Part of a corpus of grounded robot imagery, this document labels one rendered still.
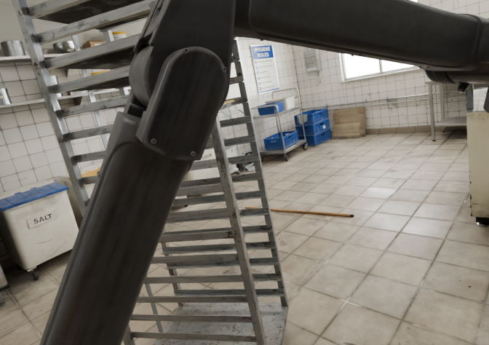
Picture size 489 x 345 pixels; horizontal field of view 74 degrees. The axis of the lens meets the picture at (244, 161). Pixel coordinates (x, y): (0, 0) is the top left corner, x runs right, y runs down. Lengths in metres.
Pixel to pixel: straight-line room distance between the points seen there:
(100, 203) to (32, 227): 3.20
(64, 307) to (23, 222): 3.14
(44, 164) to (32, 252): 1.03
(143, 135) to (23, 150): 3.85
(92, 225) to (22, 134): 3.80
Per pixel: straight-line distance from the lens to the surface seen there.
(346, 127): 6.44
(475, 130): 2.65
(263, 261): 1.73
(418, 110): 6.23
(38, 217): 3.43
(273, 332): 1.73
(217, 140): 1.06
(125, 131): 0.22
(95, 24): 1.28
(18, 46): 3.92
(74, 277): 0.27
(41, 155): 4.07
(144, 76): 0.21
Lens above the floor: 1.28
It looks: 12 degrees down
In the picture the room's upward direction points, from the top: 11 degrees counter-clockwise
